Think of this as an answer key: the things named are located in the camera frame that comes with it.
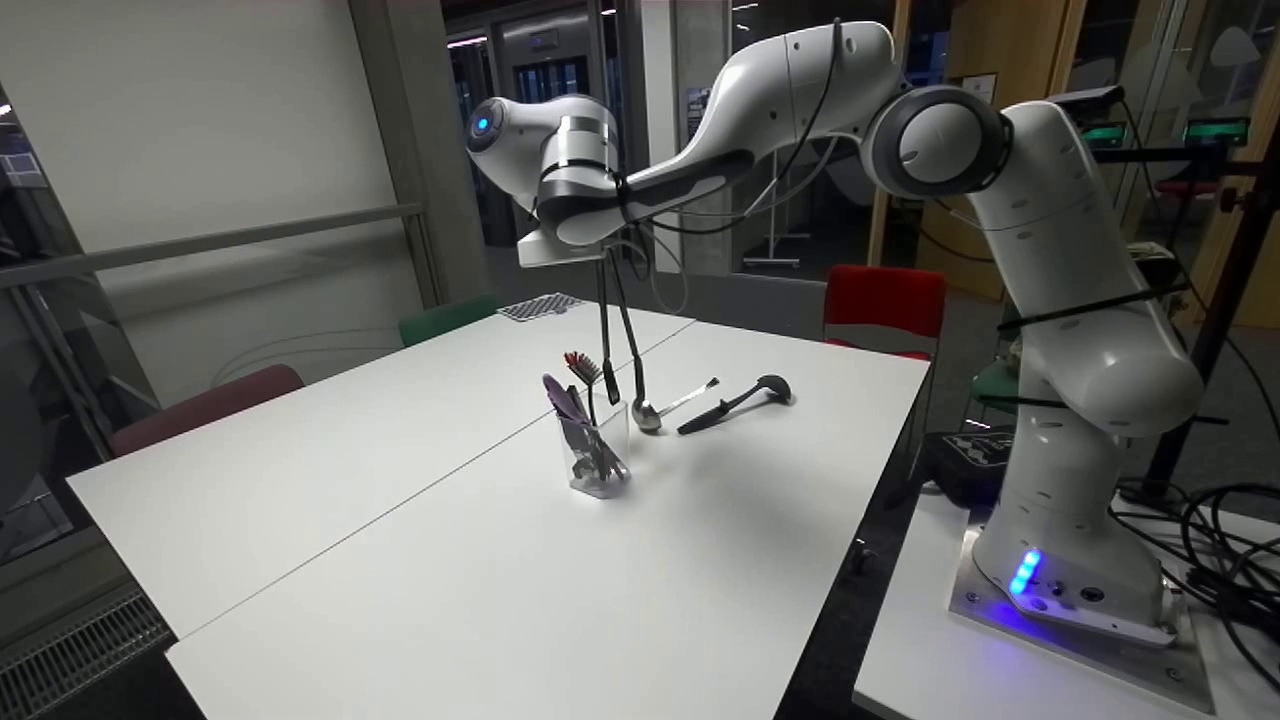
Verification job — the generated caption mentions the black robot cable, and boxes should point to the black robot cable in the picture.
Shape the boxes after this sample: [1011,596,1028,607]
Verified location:
[625,11,884,277]

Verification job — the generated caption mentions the black control box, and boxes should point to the black control box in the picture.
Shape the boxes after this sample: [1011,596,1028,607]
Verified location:
[925,424,1019,519]

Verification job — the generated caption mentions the metal floor grille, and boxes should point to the metal floor grille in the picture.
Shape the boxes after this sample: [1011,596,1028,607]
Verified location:
[0,586,179,720]

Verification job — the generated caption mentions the grey metal railing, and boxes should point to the grey metal railing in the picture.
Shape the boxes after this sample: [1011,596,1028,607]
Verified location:
[0,201,431,301]

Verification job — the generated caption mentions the green chair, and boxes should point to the green chair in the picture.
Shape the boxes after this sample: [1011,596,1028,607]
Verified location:
[968,356,1031,419]
[394,291,503,352]

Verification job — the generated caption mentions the black tripod stand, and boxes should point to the black tripod stand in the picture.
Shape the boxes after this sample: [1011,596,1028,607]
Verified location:
[1063,112,1280,514]

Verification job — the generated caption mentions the black ladle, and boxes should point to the black ladle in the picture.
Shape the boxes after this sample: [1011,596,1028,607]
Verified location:
[672,372,801,440]

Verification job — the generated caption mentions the reddish brown brush utensil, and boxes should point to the reddish brown brush utensil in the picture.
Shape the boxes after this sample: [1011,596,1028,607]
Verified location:
[560,349,603,405]

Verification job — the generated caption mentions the black floor cable bundle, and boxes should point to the black floor cable bundle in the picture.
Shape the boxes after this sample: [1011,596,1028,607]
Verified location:
[1099,477,1280,700]

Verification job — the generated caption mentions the purple utensil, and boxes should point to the purple utensil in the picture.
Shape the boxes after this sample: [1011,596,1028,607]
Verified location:
[538,372,600,460]

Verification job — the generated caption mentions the black metal tongs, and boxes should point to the black metal tongs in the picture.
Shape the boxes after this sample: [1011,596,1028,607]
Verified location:
[591,257,667,440]

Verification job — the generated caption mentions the red chair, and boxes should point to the red chair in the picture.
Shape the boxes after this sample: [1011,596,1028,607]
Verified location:
[821,259,951,365]
[108,362,309,460]

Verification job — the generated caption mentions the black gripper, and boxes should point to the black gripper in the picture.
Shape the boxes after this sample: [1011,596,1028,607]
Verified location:
[595,213,667,301]

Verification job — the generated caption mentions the small metal strainer spoon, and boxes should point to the small metal strainer spoon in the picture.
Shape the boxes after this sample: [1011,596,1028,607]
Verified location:
[628,375,726,440]

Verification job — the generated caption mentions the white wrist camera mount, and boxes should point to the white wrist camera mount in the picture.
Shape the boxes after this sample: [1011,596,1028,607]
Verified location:
[514,221,634,277]

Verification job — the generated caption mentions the clear cutlery holder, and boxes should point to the clear cutlery holder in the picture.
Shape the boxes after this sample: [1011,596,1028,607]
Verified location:
[565,395,636,506]

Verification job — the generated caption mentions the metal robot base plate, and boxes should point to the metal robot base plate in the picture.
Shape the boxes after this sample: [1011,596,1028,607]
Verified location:
[943,519,1221,720]

